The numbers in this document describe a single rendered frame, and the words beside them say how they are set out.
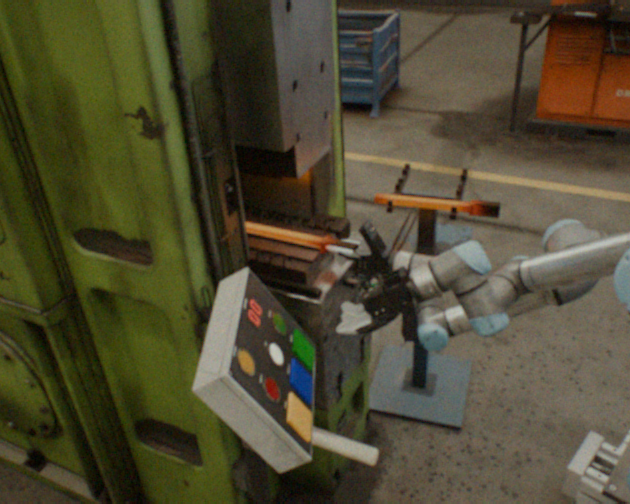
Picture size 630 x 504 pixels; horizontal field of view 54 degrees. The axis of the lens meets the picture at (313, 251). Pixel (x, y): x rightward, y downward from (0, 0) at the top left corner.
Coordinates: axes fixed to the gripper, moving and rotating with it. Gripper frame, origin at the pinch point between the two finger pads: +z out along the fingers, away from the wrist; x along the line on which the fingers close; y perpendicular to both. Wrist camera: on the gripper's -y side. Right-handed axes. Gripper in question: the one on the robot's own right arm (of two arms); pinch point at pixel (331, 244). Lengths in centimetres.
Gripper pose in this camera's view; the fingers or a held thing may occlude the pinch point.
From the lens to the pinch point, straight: 180.5
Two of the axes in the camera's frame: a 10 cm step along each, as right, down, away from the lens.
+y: 0.7, 8.3, 5.5
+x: 4.4, -5.2, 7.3
